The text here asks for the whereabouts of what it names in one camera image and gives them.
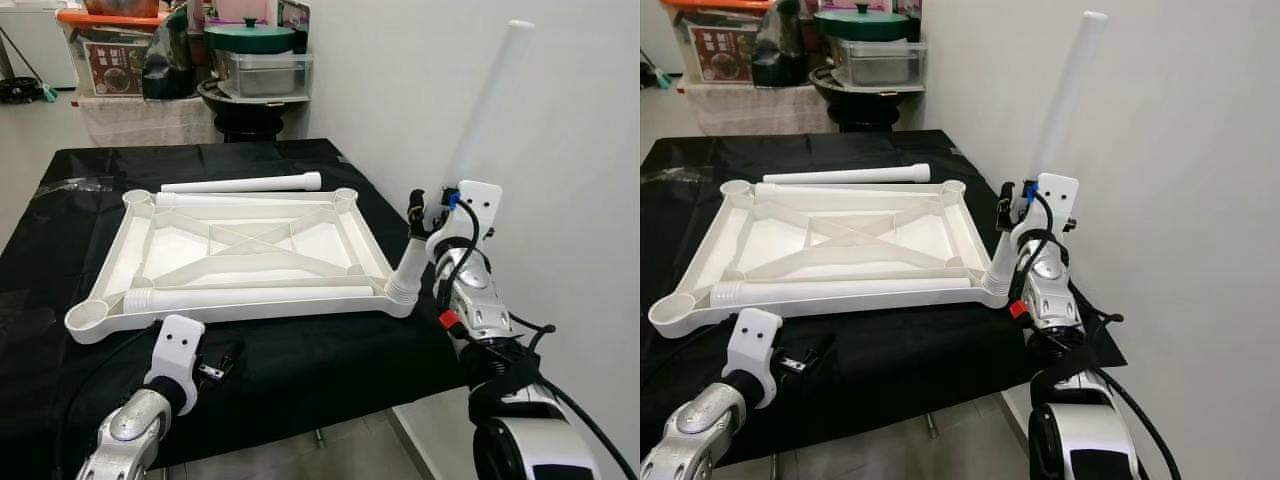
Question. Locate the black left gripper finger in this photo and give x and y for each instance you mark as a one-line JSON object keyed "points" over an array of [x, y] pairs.
{"points": [[232, 350], [820, 348]]}

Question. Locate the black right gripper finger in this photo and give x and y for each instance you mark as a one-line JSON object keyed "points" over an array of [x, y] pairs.
{"points": [[1005, 222], [416, 228]]}

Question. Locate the black table cloth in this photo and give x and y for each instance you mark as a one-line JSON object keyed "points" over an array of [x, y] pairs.
{"points": [[300, 370], [900, 360]]}

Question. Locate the white plastic table top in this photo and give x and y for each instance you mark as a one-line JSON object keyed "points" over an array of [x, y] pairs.
{"points": [[770, 235], [180, 240]]}

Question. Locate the black round wok stand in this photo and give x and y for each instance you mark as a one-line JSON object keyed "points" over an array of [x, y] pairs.
{"points": [[862, 105], [250, 115]]}

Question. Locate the clear plastic container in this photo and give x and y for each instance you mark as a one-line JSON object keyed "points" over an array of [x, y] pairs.
{"points": [[875, 65], [262, 75]]}

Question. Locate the dark framed picture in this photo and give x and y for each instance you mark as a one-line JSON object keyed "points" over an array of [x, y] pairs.
{"points": [[910, 15], [295, 20]]}

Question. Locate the crinkled clear tape strip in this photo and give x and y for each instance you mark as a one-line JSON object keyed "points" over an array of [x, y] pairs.
{"points": [[80, 186], [668, 177]]}

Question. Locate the green pot with lid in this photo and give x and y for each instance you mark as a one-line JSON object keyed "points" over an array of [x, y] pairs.
{"points": [[250, 38], [860, 27]]}

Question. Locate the bench with white lace cloth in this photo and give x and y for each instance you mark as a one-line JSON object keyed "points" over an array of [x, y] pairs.
{"points": [[145, 122], [755, 110]]}

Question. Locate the black floor mop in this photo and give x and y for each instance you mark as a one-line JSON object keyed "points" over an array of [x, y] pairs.
{"points": [[20, 92], [658, 78]]}

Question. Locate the white box with pink lid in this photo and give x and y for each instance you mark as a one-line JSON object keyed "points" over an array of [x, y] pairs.
{"points": [[245, 10]]}

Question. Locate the black plastic bag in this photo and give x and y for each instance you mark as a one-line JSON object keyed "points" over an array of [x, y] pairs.
{"points": [[170, 65], [778, 55]]}

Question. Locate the white cabinet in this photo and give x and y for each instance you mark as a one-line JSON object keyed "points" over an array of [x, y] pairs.
{"points": [[40, 45]]}

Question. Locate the steel pot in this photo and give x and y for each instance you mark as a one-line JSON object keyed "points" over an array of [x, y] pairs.
{"points": [[120, 6]]}

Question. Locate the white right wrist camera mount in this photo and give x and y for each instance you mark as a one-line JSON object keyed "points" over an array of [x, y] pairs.
{"points": [[480, 205], [1058, 195]]}

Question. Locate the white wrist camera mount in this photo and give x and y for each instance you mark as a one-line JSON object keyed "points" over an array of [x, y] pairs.
{"points": [[480, 205], [1058, 195], [752, 345], [175, 350]]}

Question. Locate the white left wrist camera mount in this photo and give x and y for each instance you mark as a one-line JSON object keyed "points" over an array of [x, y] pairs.
{"points": [[752, 345], [175, 350]]}

